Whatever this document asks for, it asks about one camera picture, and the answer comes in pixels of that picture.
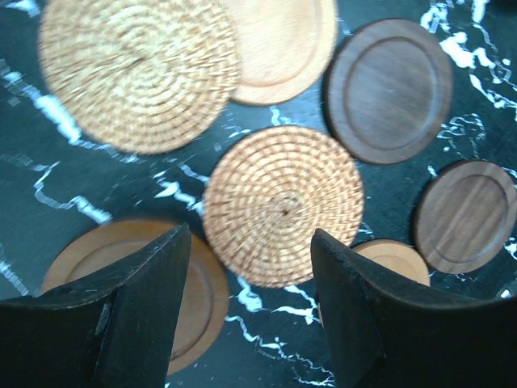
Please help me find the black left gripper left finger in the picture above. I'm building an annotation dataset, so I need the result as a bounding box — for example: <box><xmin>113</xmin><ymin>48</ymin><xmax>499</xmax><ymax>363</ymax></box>
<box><xmin>1</xmin><ymin>224</ymin><xmax>191</xmax><ymax>387</ymax></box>

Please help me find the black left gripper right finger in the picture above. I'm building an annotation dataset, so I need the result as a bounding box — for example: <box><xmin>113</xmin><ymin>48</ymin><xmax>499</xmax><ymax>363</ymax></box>
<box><xmin>311</xmin><ymin>229</ymin><xmax>516</xmax><ymax>387</ymax></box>

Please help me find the orange wooden coaster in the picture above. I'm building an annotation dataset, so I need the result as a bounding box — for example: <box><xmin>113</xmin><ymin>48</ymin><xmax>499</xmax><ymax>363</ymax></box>
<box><xmin>353</xmin><ymin>239</ymin><xmax>431</xmax><ymax>286</ymax></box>
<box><xmin>224</xmin><ymin>0</ymin><xmax>338</xmax><ymax>106</ymax></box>

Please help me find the woven rattan coaster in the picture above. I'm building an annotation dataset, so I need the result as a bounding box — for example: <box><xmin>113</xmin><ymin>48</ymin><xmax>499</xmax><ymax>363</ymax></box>
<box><xmin>39</xmin><ymin>1</ymin><xmax>241</xmax><ymax>154</ymax></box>
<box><xmin>203</xmin><ymin>125</ymin><xmax>364</xmax><ymax>288</ymax></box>

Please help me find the dark walnut coaster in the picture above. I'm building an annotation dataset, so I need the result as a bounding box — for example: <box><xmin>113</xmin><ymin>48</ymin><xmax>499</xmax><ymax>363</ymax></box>
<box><xmin>414</xmin><ymin>160</ymin><xmax>516</xmax><ymax>274</ymax></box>
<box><xmin>326</xmin><ymin>19</ymin><xmax>453</xmax><ymax>165</ymax></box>

